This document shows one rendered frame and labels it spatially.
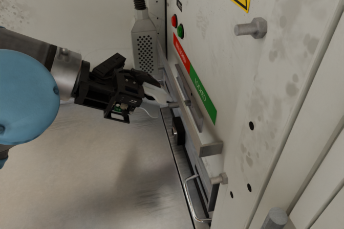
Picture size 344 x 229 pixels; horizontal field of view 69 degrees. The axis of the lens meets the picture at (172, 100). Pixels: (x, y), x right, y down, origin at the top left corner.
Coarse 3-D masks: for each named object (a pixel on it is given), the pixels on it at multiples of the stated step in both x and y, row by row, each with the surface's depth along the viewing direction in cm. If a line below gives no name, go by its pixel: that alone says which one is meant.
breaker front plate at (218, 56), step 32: (192, 0) 46; (224, 0) 33; (256, 0) 25; (192, 32) 49; (224, 32) 34; (192, 64) 52; (224, 64) 36; (192, 96) 55; (224, 96) 38; (224, 128) 40; (224, 160) 42
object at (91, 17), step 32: (0, 0) 78; (32, 0) 78; (64, 0) 78; (96, 0) 78; (128, 0) 78; (32, 32) 85; (64, 32) 85; (96, 32) 85; (128, 32) 85; (96, 64) 93; (128, 64) 93
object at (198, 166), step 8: (168, 80) 79; (168, 88) 79; (176, 112) 72; (184, 120) 65; (184, 128) 64; (192, 144) 59; (192, 152) 58; (192, 160) 60; (200, 160) 56; (200, 168) 54; (200, 176) 54; (208, 176) 52; (200, 184) 56; (208, 184) 51; (208, 192) 50
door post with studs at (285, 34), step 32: (288, 0) 15; (320, 0) 12; (256, 32) 18; (288, 32) 15; (320, 32) 13; (256, 64) 20; (288, 64) 15; (256, 96) 20; (288, 96) 16; (256, 128) 20; (256, 160) 21; (224, 192) 32; (256, 192) 22; (224, 224) 32
